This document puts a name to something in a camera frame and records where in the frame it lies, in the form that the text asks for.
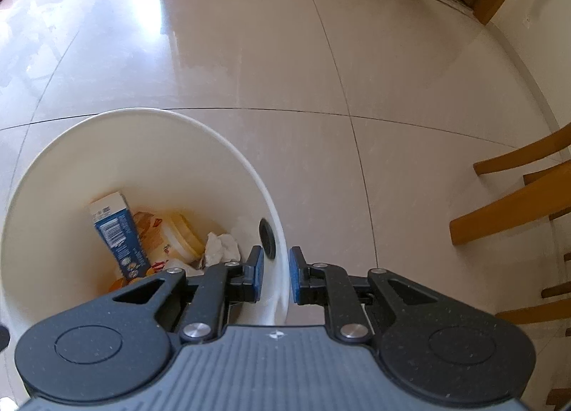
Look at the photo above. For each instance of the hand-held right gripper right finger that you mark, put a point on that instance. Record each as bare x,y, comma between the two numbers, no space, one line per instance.
294,275

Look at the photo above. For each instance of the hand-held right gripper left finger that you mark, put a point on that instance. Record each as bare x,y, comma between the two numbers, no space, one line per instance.
258,272

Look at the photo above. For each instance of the paper ball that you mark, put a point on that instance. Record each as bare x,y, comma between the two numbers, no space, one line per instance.
221,248

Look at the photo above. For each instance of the yellow plastic cup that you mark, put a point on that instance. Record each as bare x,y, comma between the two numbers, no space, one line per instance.
185,237

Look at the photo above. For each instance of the yellow instant noodle cup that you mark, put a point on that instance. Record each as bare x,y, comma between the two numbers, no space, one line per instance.
147,232

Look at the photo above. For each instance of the orange fruit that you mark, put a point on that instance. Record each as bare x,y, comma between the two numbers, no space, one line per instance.
120,285

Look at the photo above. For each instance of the blue drink carton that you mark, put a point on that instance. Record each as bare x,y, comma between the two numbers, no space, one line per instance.
116,232

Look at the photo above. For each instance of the white plastic waste bin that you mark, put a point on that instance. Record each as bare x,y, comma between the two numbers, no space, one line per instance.
67,161

